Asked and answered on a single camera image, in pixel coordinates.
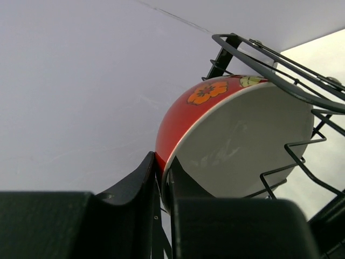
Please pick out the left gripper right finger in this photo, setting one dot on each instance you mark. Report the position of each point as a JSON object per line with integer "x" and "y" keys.
{"x": 203, "y": 226}

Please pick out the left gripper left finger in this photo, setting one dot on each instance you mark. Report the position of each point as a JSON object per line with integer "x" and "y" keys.
{"x": 116, "y": 223}

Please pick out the red floral bowl white inside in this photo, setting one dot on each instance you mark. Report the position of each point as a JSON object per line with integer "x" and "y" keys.
{"x": 226, "y": 131}

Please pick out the black wire dish rack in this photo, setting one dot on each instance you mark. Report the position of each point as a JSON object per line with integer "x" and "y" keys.
{"x": 321, "y": 204}

